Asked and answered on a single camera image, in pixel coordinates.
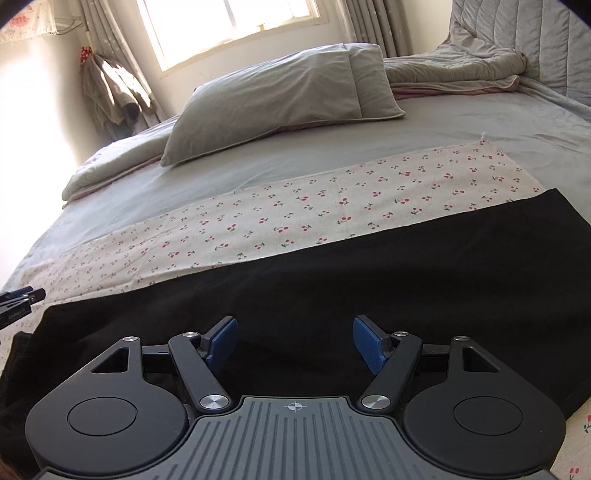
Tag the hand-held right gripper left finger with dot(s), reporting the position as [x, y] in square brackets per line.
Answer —
[223, 341]

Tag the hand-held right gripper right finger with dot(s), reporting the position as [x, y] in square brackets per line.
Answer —
[367, 344]

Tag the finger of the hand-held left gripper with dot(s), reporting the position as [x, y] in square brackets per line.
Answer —
[21, 302]

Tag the black pants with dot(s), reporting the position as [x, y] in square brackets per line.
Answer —
[323, 286]

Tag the cherry print cloth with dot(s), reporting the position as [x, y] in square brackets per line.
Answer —
[323, 203]

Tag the folded grey quilt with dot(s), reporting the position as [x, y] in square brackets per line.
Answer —
[120, 159]

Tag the hanging khaki jackets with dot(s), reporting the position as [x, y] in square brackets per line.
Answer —
[111, 92]

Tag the bed with grey sheet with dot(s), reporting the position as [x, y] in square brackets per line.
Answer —
[461, 124]

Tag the grey pillow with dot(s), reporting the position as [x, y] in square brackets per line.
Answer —
[277, 97]

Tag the red polka dot cloth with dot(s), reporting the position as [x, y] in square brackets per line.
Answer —
[85, 54]

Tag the crumpled grey quilt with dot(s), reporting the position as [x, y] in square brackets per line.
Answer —
[452, 69]

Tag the grey curtain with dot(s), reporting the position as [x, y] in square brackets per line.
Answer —
[378, 23]
[111, 27]

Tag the window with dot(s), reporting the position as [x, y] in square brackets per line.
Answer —
[221, 27]

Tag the grey padded headboard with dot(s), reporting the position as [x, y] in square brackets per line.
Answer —
[531, 32]

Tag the printed wall cloth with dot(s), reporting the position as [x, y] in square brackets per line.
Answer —
[25, 21]

